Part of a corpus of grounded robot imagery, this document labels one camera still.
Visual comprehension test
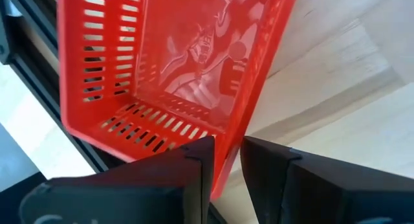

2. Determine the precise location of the red plastic slotted basket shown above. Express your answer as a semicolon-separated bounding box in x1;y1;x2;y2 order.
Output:
56;0;300;201

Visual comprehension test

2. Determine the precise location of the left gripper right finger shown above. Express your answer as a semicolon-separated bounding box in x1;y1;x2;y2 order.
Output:
240;135;414;224

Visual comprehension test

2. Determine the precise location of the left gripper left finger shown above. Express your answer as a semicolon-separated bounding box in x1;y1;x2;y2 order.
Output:
18;135;217;224

